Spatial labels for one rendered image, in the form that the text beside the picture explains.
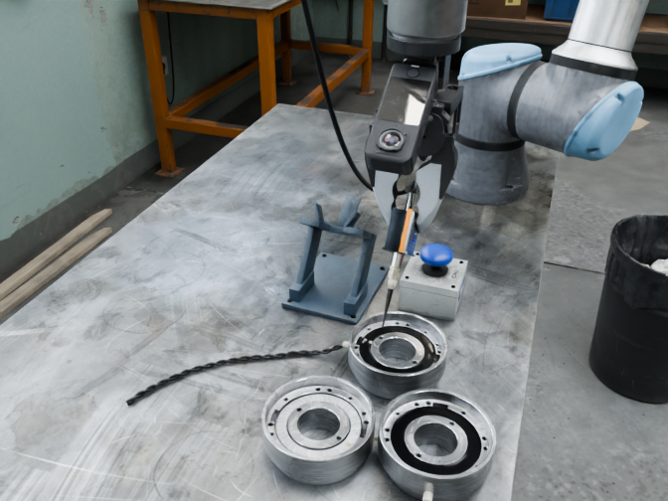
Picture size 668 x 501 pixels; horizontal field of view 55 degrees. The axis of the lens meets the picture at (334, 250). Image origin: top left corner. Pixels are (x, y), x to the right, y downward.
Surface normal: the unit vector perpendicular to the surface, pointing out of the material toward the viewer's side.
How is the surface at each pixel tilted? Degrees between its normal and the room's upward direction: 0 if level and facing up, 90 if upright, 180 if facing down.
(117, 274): 0
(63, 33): 90
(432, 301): 90
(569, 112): 73
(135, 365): 0
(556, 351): 0
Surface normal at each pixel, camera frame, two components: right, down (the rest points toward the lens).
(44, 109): 0.94, 0.18
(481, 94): -0.68, 0.33
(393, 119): -0.15, -0.45
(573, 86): -0.55, 0.22
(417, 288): -0.33, 0.50
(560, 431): 0.01, -0.85
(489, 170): -0.14, 0.25
